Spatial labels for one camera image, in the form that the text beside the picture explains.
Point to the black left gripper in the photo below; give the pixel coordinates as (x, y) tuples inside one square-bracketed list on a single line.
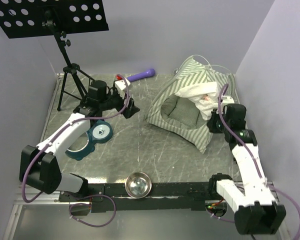
[(131, 109)]

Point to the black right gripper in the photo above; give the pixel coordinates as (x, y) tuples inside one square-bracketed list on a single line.
[(214, 114)]

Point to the grey checked cushion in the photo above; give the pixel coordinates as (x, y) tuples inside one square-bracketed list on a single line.
[(181, 113)]

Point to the stainless steel bowl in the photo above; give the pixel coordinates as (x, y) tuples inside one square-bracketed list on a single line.
[(138, 185)]

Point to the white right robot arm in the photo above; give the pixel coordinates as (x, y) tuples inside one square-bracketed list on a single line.
[(256, 211)]

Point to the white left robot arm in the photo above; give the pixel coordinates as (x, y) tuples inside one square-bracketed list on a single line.
[(39, 165)]

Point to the teal double pet feeder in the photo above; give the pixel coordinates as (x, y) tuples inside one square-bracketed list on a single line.
[(100, 133)]

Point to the purple plastic microphone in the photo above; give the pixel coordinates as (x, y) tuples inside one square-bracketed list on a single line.
[(142, 75)]

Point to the black perforated music stand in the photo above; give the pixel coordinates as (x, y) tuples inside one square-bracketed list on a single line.
[(57, 18)]

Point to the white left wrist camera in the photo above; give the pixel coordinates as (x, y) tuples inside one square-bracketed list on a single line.
[(122, 85)]

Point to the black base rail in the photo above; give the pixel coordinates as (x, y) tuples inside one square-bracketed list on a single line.
[(163, 196)]

